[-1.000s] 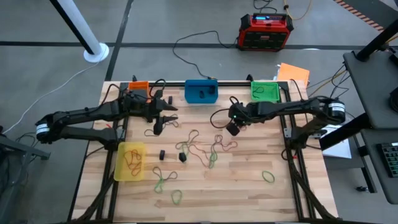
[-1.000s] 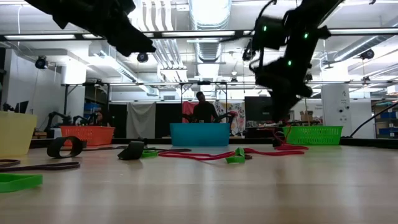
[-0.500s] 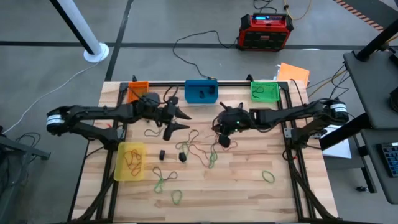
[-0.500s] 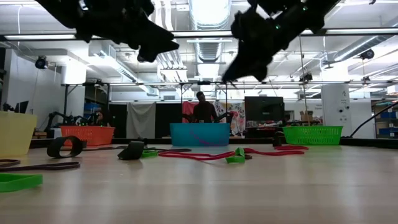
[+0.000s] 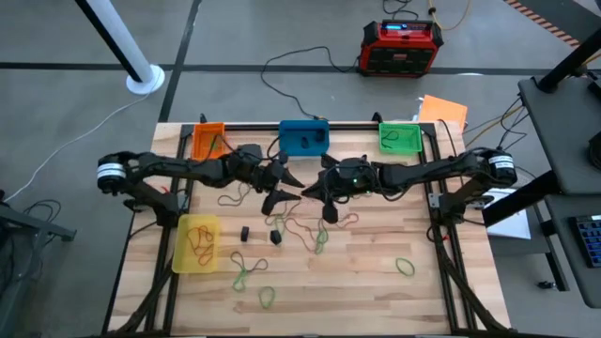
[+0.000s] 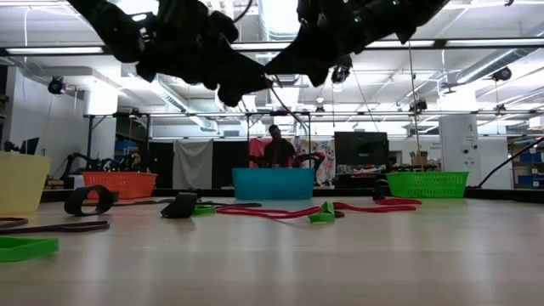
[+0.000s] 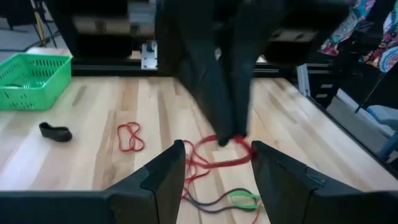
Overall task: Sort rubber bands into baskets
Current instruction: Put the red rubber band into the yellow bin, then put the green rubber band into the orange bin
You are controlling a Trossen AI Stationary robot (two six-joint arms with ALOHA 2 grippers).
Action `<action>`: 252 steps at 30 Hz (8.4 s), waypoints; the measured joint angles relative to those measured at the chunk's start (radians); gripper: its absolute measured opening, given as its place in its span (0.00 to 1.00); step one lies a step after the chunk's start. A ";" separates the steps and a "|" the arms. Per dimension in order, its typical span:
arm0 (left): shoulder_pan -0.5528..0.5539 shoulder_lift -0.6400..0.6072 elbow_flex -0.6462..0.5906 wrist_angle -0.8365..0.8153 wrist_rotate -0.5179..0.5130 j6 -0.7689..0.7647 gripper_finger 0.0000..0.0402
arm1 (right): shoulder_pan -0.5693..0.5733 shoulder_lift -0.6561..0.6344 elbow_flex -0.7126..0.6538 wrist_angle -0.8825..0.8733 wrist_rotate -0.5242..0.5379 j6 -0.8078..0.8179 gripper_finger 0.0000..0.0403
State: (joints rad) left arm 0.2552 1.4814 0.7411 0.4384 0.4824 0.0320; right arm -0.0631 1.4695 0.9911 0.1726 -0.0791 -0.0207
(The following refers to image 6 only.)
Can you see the wide black rubber band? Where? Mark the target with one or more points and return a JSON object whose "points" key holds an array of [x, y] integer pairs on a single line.
{"points": [[70, 204], [180, 206]]}

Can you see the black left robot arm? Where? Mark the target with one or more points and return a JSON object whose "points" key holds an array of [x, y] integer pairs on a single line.
{"points": [[110, 30]]}

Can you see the green plastic basket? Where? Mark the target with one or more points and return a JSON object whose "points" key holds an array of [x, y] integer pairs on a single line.
{"points": [[429, 185]]}

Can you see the black background robot arm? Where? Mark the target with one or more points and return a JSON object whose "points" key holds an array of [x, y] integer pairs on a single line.
{"points": [[74, 163]]}

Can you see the black monitor screen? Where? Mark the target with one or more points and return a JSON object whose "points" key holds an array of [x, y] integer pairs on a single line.
{"points": [[361, 149]]}

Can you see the white pillar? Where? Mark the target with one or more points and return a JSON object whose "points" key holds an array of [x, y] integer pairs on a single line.
{"points": [[459, 144]]}

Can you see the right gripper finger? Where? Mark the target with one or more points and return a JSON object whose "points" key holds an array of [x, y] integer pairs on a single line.
{"points": [[321, 77], [304, 59]]}

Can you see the red hanging cloth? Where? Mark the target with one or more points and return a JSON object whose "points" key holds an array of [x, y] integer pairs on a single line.
{"points": [[255, 149]]}

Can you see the silver ceiling duct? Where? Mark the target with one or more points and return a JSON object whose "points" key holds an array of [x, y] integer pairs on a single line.
{"points": [[276, 17]]}

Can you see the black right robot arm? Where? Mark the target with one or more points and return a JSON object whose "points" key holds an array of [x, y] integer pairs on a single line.
{"points": [[404, 17]]}

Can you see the orange plastic basket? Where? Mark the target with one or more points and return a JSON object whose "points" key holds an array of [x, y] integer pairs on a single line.
{"points": [[127, 185]]}

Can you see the black table frame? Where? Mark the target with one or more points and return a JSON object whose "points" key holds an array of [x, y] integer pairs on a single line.
{"points": [[221, 192]]}

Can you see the brown cardboard box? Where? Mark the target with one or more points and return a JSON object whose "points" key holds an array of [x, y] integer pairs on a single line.
{"points": [[418, 158]]}

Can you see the yellow plastic basket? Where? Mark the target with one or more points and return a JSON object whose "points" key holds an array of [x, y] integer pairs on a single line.
{"points": [[21, 183]]}

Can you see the person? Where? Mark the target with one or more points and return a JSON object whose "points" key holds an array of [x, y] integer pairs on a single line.
{"points": [[278, 153], [138, 161]]}

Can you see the grey hanging cloth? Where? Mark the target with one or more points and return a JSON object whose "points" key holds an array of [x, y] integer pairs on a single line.
{"points": [[191, 163]]}

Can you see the green rubber band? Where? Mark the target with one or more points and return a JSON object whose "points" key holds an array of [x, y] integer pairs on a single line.
{"points": [[204, 210], [25, 251], [323, 219]]}

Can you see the floral hanging cloth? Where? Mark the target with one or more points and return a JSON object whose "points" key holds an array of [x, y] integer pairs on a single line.
{"points": [[329, 161]]}

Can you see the black overhead frame bar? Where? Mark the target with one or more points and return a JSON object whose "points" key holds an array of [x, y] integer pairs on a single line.
{"points": [[440, 42]]}

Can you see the shelf with blue bins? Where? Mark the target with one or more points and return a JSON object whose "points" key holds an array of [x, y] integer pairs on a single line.
{"points": [[529, 170]]}

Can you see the small black monitor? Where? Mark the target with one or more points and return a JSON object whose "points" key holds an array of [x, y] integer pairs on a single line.
{"points": [[30, 146]]}

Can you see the black frame bracket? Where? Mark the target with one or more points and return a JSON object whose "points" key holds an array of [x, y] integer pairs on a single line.
{"points": [[379, 193]]}

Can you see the blue plastic basket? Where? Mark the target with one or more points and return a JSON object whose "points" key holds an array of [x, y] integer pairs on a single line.
{"points": [[272, 183]]}

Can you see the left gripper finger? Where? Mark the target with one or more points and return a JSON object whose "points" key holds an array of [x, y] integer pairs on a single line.
{"points": [[231, 97], [240, 74]]}

